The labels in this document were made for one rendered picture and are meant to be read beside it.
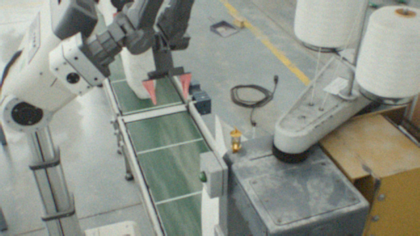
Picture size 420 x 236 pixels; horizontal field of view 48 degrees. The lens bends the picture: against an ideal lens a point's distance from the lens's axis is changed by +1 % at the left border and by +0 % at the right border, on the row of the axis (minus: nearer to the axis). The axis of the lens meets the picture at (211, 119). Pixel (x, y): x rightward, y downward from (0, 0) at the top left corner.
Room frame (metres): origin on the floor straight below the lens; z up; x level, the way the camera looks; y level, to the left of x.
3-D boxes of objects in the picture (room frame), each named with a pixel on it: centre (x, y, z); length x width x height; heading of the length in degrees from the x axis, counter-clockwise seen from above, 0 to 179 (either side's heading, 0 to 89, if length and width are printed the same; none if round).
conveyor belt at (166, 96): (3.53, 0.74, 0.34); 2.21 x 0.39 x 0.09; 20
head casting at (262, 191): (0.81, -0.18, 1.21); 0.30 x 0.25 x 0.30; 20
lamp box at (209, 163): (0.86, 0.00, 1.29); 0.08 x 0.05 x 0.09; 20
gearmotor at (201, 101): (2.72, 0.12, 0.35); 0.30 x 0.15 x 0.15; 20
